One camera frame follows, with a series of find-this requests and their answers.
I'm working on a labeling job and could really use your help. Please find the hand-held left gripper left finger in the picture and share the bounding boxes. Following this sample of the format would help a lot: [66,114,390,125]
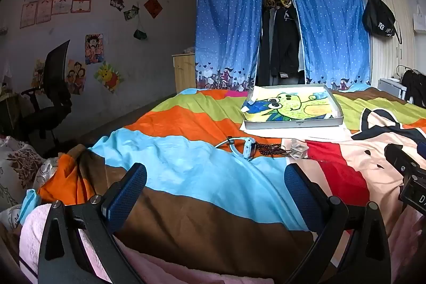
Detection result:
[38,163,147,284]

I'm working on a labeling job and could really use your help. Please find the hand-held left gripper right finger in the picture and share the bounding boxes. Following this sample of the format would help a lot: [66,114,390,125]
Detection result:
[284,163,391,284]

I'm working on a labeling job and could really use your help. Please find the dark red bead bracelet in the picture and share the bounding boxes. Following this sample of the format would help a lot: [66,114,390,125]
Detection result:
[253,143,291,159]

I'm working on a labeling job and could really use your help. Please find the light blue smartwatch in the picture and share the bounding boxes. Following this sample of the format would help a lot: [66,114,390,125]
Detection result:
[229,137,257,160]

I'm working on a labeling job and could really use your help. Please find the white shallow tray box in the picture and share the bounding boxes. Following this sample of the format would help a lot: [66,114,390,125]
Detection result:
[241,84,345,130]

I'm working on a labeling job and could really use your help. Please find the black backpack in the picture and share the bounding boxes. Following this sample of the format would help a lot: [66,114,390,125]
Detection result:
[401,69,426,106]

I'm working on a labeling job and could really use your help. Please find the white low box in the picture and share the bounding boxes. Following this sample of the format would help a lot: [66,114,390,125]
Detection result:
[377,78,408,100]

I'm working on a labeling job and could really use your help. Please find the white paper sheet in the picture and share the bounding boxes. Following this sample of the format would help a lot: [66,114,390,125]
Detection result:
[240,122,351,140]

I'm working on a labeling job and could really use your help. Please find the colourful striped bed blanket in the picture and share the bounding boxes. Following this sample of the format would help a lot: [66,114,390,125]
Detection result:
[37,86,426,284]

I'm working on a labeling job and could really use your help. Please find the grey patterned pillow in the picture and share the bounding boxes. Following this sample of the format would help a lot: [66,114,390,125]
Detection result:
[32,156,60,190]

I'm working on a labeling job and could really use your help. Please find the light blue cloth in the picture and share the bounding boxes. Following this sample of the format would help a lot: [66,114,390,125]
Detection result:
[20,189,42,225]

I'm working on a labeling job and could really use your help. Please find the white wardrobe doors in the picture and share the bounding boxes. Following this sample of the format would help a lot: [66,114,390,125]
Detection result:
[361,0,426,100]

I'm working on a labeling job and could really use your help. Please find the pink towel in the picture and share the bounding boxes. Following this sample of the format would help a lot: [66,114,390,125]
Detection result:
[18,203,273,284]

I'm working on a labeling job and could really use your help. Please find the floral pillow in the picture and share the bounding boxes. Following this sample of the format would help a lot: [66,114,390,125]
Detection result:
[0,135,46,209]

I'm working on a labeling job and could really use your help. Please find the yellow bear sun poster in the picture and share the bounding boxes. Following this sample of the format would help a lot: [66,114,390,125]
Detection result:
[93,61,125,94]

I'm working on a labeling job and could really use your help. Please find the cartoon family poster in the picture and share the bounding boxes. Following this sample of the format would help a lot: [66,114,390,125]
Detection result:
[64,59,87,96]

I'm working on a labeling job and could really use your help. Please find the white paper bag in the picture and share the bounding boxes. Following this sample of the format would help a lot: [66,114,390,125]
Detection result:
[413,5,426,32]

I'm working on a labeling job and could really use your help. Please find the black office chair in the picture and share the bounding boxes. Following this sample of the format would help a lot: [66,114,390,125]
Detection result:
[19,39,73,151]

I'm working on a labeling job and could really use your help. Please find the wooden cabinet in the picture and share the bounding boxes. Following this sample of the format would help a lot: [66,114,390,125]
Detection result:
[172,53,198,96]

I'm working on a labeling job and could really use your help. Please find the blue dotted wardrobe curtain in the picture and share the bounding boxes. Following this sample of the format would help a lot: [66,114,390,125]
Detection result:
[287,0,372,90]
[196,0,262,92]

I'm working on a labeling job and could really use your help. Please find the cartoon boy poster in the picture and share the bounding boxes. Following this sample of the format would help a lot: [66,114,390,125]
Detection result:
[84,33,105,65]

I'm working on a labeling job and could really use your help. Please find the hanging dark clothes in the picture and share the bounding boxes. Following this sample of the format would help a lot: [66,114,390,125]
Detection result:
[257,0,306,85]

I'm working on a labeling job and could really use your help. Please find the red diamond paper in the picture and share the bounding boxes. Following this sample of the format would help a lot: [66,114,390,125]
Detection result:
[143,0,164,19]

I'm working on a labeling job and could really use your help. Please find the black drawstring bag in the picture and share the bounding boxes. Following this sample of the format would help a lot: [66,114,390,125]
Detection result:
[362,0,397,38]

